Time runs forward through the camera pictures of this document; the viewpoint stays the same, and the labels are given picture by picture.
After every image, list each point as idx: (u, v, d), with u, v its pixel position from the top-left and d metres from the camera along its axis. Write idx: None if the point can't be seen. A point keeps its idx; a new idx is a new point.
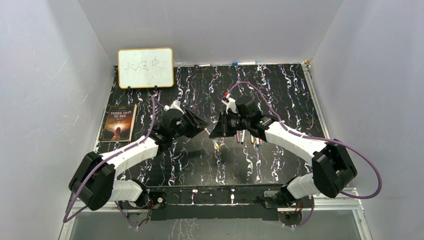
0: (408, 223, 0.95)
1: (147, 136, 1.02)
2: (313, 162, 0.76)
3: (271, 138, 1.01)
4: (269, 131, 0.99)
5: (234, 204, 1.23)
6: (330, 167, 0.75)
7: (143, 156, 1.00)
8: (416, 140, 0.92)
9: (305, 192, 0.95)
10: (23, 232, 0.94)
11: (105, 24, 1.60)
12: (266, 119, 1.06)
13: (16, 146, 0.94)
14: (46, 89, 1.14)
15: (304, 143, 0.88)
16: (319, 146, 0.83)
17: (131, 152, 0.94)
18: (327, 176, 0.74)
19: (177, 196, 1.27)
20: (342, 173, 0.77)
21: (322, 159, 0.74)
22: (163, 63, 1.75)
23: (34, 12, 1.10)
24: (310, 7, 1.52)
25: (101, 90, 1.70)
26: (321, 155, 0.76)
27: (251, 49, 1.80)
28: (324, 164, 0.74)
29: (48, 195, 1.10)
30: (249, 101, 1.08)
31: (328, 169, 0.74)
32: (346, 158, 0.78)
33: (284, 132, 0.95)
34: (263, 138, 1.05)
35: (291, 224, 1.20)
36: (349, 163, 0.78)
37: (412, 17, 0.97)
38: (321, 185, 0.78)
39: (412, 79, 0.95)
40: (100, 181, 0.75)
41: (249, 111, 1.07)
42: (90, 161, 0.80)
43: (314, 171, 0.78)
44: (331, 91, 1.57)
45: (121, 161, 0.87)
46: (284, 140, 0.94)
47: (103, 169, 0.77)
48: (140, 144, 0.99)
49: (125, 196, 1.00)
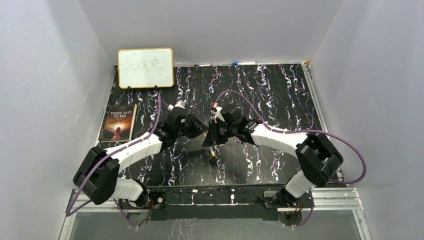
0: (409, 223, 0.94)
1: (151, 133, 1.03)
2: (298, 155, 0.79)
3: (258, 140, 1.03)
4: (255, 133, 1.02)
5: (234, 204, 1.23)
6: (314, 156, 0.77)
7: (147, 152, 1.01)
8: (416, 140, 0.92)
9: (302, 188, 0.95)
10: (23, 232, 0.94)
11: (105, 24, 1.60)
12: (251, 123, 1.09)
13: (16, 146, 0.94)
14: (46, 89, 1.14)
15: (287, 138, 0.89)
16: (302, 139, 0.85)
17: (136, 147, 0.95)
18: (314, 166, 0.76)
19: (177, 196, 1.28)
20: (328, 161, 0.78)
21: (306, 149, 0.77)
22: (163, 63, 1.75)
23: (34, 12, 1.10)
24: (311, 6, 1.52)
25: (101, 90, 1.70)
26: (304, 146, 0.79)
27: (251, 49, 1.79)
28: (308, 154, 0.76)
29: (48, 195, 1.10)
30: (233, 108, 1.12)
31: (313, 159, 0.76)
32: (329, 145, 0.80)
33: (268, 132, 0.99)
34: (251, 141, 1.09)
35: (291, 224, 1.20)
36: (333, 149, 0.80)
37: (412, 17, 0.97)
38: (310, 176, 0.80)
39: (413, 79, 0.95)
40: (104, 175, 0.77)
41: (235, 117, 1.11)
42: (95, 155, 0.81)
43: (301, 164, 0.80)
44: (331, 91, 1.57)
45: (125, 156, 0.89)
46: (270, 139, 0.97)
47: (108, 164, 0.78)
48: (144, 140, 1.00)
49: (125, 195, 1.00)
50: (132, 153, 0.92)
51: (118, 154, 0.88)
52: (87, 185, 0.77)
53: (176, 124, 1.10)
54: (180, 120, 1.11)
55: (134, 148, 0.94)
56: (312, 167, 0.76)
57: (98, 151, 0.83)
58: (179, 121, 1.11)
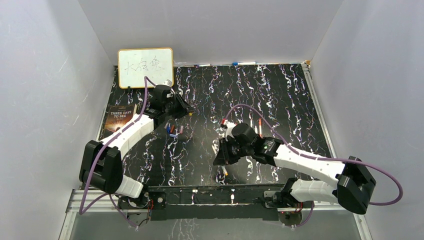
0: (408, 223, 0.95)
1: (141, 114, 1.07)
2: (339, 187, 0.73)
3: (282, 164, 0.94)
4: (280, 156, 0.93)
5: (234, 204, 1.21)
6: (356, 187, 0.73)
7: (142, 133, 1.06)
8: (416, 140, 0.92)
9: (315, 198, 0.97)
10: (23, 232, 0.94)
11: (105, 24, 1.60)
12: (269, 143, 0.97)
13: (16, 145, 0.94)
14: (46, 89, 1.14)
15: (322, 166, 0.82)
16: (339, 167, 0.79)
17: (129, 131, 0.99)
18: (355, 197, 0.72)
19: (177, 196, 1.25)
20: (366, 188, 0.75)
21: (348, 182, 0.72)
22: (163, 63, 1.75)
23: (34, 12, 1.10)
24: (311, 7, 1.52)
25: (101, 89, 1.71)
26: (345, 178, 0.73)
27: (251, 49, 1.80)
28: (351, 187, 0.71)
29: (48, 195, 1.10)
30: (246, 129, 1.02)
31: (355, 191, 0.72)
32: (365, 170, 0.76)
33: (295, 156, 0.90)
34: (272, 163, 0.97)
35: (291, 224, 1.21)
36: (368, 173, 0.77)
37: (412, 17, 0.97)
38: (348, 205, 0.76)
39: (412, 79, 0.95)
40: (108, 164, 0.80)
41: (249, 139, 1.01)
42: (93, 149, 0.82)
43: (339, 194, 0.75)
44: (331, 91, 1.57)
45: (122, 141, 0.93)
46: (298, 165, 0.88)
47: (109, 152, 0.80)
48: (136, 122, 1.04)
49: (129, 190, 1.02)
50: (128, 138, 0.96)
51: (115, 141, 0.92)
52: (95, 177, 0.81)
53: (164, 99, 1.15)
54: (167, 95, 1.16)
55: (128, 132, 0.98)
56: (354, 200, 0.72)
57: (95, 144, 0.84)
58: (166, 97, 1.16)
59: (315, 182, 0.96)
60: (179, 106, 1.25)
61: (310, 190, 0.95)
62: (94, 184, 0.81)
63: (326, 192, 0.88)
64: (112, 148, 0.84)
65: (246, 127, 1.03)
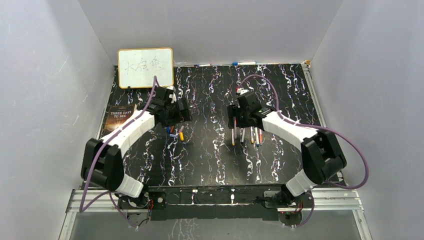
0: (409, 223, 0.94)
1: (142, 112, 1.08)
2: (303, 148, 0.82)
3: (268, 127, 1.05)
4: (267, 118, 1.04)
5: (234, 204, 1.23)
6: (318, 152, 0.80)
7: (142, 129, 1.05)
8: (416, 140, 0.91)
9: (303, 186, 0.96)
10: (23, 232, 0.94)
11: (105, 24, 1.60)
12: (265, 109, 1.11)
13: (17, 145, 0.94)
14: (46, 89, 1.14)
15: (295, 129, 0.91)
16: (310, 132, 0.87)
17: (129, 128, 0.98)
18: (314, 159, 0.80)
19: (177, 196, 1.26)
20: (331, 162, 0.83)
21: (312, 146, 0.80)
22: (163, 63, 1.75)
23: (34, 12, 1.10)
24: (310, 7, 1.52)
25: (101, 90, 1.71)
26: (310, 141, 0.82)
27: (251, 49, 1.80)
28: (312, 149, 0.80)
29: (48, 195, 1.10)
30: (249, 93, 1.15)
31: (317, 157, 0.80)
32: (335, 147, 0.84)
33: (279, 120, 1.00)
34: (261, 127, 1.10)
35: (291, 224, 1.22)
36: (338, 151, 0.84)
37: (412, 17, 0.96)
38: (309, 170, 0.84)
39: (412, 79, 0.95)
40: (108, 161, 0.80)
41: (249, 102, 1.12)
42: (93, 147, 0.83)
43: (304, 158, 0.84)
44: (331, 91, 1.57)
45: (123, 138, 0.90)
46: (279, 127, 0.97)
47: (109, 150, 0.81)
48: (136, 119, 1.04)
49: (128, 190, 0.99)
50: (128, 136, 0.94)
51: (116, 138, 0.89)
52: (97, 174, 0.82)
53: (165, 99, 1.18)
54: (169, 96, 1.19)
55: (128, 130, 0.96)
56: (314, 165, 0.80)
57: (95, 142, 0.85)
58: (168, 97, 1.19)
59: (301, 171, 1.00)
60: (178, 113, 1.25)
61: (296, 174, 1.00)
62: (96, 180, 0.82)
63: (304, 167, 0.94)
64: (113, 146, 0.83)
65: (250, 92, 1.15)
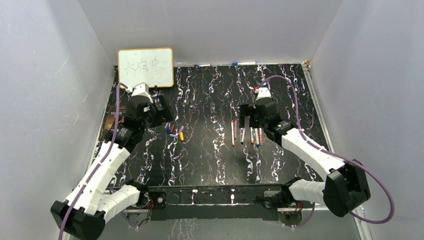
0: (408, 223, 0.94)
1: (108, 149, 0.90)
2: (329, 180, 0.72)
3: (287, 145, 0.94)
4: (287, 137, 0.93)
5: (234, 204, 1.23)
6: (344, 186, 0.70)
7: (113, 169, 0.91)
8: (416, 140, 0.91)
9: (309, 199, 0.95)
10: (24, 231, 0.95)
11: (105, 24, 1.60)
12: (285, 123, 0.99)
13: (17, 145, 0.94)
14: (46, 89, 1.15)
15: (320, 157, 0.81)
16: (337, 164, 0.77)
17: (95, 179, 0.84)
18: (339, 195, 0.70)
19: (176, 196, 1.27)
20: (357, 197, 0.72)
21: (339, 178, 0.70)
22: (163, 63, 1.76)
23: (34, 12, 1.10)
24: (311, 7, 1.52)
25: (101, 90, 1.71)
26: (337, 174, 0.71)
27: (251, 49, 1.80)
28: (338, 183, 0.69)
29: (48, 195, 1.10)
30: (270, 103, 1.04)
31: (343, 191, 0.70)
32: (363, 180, 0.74)
33: (302, 141, 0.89)
34: (278, 142, 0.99)
35: (291, 224, 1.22)
36: (365, 186, 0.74)
37: (412, 17, 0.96)
38: (331, 202, 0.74)
39: (412, 79, 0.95)
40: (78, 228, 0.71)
41: (268, 112, 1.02)
42: (59, 214, 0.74)
43: (327, 189, 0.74)
44: (331, 91, 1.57)
45: (89, 196, 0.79)
46: (301, 150, 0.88)
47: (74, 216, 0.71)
48: (103, 162, 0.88)
49: (124, 204, 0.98)
50: (96, 188, 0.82)
51: (81, 197, 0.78)
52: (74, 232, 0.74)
53: (139, 114, 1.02)
54: (143, 109, 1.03)
55: (95, 181, 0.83)
56: (339, 199, 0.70)
57: (60, 206, 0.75)
58: (142, 110, 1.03)
59: (311, 183, 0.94)
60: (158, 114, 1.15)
61: (305, 186, 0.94)
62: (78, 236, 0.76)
63: (318, 190, 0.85)
64: (79, 211, 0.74)
65: (272, 101, 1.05)
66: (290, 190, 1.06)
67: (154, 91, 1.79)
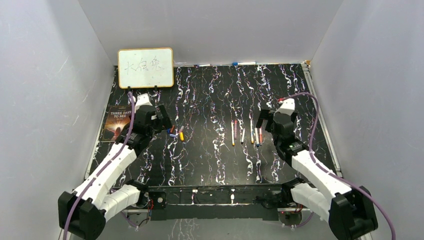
0: (408, 224, 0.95)
1: (121, 148, 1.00)
2: (333, 203, 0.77)
3: (296, 166, 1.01)
4: (297, 157, 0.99)
5: (234, 204, 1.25)
6: (350, 212, 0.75)
7: (121, 168, 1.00)
8: (415, 141, 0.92)
9: (310, 207, 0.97)
10: (24, 231, 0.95)
11: (105, 24, 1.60)
12: (297, 144, 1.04)
13: (17, 145, 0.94)
14: (46, 89, 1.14)
15: (327, 181, 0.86)
16: (344, 189, 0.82)
17: (105, 174, 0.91)
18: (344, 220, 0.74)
19: (177, 196, 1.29)
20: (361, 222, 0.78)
21: (343, 202, 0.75)
22: (163, 63, 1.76)
23: (34, 13, 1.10)
24: (311, 7, 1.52)
25: (101, 90, 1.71)
26: (342, 198, 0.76)
27: (251, 49, 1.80)
28: (344, 208, 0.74)
29: (48, 195, 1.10)
30: (288, 122, 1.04)
31: (347, 216, 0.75)
32: (368, 206, 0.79)
33: (311, 163, 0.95)
34: (289, 162, 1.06)
35: (291, 224, 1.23)
36: (370, 213, 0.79)
37: (412, 18, 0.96)
38: (336, 226, 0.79)
39: (412, 80, 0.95)
40: (83, 218, 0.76)
41: (285, 133, 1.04)
42: (66, 204, 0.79)
43: (332, 213, 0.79)
44: (331, 91, 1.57)
45: (98, 189, 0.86)
46: (309, 171, 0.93)
47: (82, 207, 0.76)
48: (114, 160, 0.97)
49: (125, 203, 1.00)
50: (104, 182, 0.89)
51: (91, 189, 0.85)
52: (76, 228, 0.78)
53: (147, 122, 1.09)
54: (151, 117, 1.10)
55: (104, 175, 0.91)
56: (343, 222, 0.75)
57: (68, 197, 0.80)
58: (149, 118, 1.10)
59: (316, 194, 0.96)
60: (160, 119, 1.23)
61: (308, 196, 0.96)
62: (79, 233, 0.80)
63: (322, 206, 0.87)
64: (87, 201, 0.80)
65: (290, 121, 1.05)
66: (293, 192, 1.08)
67: (153, 91, 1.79)
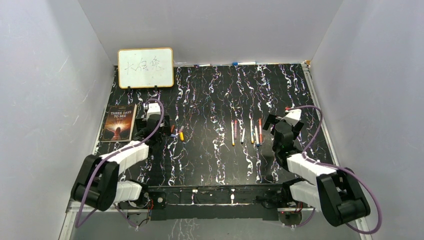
0: (409, 224, 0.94)
1: (139, 141, 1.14)
2: (319, 182, 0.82)
3: (291, 166, 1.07)
4: (290, 158, 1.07)
5: (234, 204, 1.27)
6: (335, 189, 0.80)
7: (138, 157, 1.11)
8: (416, 140, 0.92)
9: (307, 201, 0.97)
10: (23, 231, 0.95)
11: (105, 24, 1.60)
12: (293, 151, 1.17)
13: (16, 145, 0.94)
14: (46, 89, 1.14)
15: (315, 168, 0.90)
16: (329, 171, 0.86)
17: (127, 151, 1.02)
18: (329, 196, 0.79)
19: (177, 196, 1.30)
20: (350, 202, 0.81)
21: (327, 179, 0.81)
22: (163, 63, 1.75)
23: (34, 13, 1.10)
24: (311, 7, 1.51)
25: (101, 90, 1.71)
26: (326, 176, 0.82)
27: (251, 49, 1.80)
28: (327, 184, 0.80)
29: (48, 195, 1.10)
30: (288, 132, 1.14)
31: (333, 192, 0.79)
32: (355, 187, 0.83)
33: (302, 159, 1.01)
34: (285, 168, 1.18)
35: (291, 224, 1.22)
36: (359, 194, 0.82)
37: (413, 18, 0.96)
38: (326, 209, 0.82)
39: (412, 80, 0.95)
40: (106, 176, 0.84)
41: (284, 141, 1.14)
42: (92, 162, 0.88)
43: (320, 195, 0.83)
44: (331, 91, 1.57)
45: (121, 157, 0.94)
46: (300, 166, 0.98)
47: (107, 166, 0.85)
48: (134, 147, 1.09)
49: (127, 196, 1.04)
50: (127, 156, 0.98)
51: (112, 158, 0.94)
52: (91, 192, 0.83)
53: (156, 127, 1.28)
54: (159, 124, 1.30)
55: (126, 152, 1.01)
56: (330, 199, 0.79)
57: (93, 158, 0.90)
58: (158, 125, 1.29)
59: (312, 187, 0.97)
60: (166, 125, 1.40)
61: (305, 189, 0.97)
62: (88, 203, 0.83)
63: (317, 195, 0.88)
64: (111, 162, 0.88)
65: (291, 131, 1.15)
66: (291, 190, 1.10)
67: (153, 91, 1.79)
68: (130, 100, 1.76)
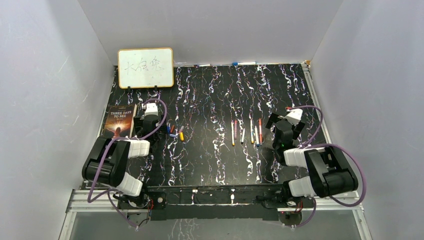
0: (409, 223, 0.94)
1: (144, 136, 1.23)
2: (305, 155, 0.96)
3: (289, 158, 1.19)
4: (287, 151, 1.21)
5: (234, 204, 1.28)
6: (319, 159, 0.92)
7: (141, 150, 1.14)
8: (416, 140, 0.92)
9: (304, 190, 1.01)
10: (23, 231, 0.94)
11: (105, 24, 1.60)
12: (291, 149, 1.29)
13: (16, 144, 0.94)
14: (46, 89, 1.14)
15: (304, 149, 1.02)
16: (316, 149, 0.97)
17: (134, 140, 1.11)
18: (314, 164, 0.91)
19: (177, 196, 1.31)
20: (337, 173, 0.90)
21: (312, 151, 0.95)
22: (163, 63, 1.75)
23: (35, 12, 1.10)
24: (311, 7, 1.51)
25: (101, 90, 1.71)
26: (312, 150, 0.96)
27: (251, 49, 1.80)
28: (312, 154, 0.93)
29: (47, 195, 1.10)
30: (288, 130, 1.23)
31: (317, 161, 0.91)
32: (342, 162, 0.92)
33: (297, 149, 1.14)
34: (283, 163, 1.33)
35: (291, 224, 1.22)
36: (346, 168, 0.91)
37: (413, 18, 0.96)
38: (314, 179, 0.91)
39: (413, 79, 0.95)
40: (119, 151, 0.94)
41: (283, 138, 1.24)
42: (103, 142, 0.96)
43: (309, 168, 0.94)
44: (331, 91, 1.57)
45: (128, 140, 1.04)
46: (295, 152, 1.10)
47: (119, 143, 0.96)
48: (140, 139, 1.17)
49: (130, 188, 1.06)
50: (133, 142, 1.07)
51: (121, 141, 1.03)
52: (102, 168, 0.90)
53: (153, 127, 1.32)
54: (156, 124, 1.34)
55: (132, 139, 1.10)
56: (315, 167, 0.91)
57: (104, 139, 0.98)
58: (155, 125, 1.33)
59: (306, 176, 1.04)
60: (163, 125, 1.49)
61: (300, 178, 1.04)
62: (99, 178, 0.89)
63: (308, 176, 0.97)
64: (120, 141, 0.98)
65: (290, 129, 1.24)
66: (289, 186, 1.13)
67: (153, 91, 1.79)
68: (130, 100, 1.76)
